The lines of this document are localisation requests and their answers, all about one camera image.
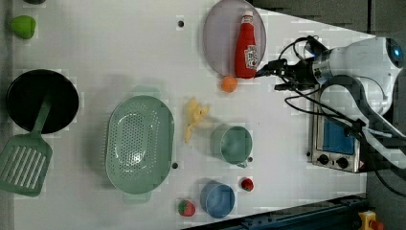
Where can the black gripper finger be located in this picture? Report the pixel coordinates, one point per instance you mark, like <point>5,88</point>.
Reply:
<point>271,68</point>

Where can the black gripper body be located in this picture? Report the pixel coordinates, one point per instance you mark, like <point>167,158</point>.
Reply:
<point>298,76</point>

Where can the red plush ketchup bottle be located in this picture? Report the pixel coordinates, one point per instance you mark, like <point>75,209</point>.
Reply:
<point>246,57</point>

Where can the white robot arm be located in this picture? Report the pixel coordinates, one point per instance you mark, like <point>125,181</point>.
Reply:
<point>355,86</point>

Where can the grey round plate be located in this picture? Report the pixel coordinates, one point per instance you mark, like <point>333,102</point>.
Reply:
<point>221,30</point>

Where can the orange ball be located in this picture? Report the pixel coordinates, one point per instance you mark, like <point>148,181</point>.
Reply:
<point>229,84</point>

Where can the silver toaster oven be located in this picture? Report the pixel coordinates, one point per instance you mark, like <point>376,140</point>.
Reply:
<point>331,147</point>

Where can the green mug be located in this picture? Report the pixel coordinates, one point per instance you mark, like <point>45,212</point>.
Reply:
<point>232,144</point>

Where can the yellow banana peel toy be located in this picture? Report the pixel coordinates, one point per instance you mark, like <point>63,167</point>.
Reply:
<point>196,115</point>

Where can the red strawberry toy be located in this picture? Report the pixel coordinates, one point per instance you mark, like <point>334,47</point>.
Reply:
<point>247,184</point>

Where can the blue cup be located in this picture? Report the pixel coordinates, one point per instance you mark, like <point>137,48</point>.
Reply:
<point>217,199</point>

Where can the green perforated colander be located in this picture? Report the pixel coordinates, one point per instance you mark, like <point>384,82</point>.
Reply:
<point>139,144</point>

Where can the yellow red emergency button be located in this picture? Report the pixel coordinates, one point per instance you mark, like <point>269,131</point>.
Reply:
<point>369,221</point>

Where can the strawberry toy with green top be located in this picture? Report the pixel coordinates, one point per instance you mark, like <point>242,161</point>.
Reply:
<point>186,208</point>

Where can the black round pan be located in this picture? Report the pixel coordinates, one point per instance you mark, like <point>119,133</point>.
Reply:
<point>26,93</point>

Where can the green pepper toy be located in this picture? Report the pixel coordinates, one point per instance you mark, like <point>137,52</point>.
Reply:
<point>23,26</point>

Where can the green plastic spatula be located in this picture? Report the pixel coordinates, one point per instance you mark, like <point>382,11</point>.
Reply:
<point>26,157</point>

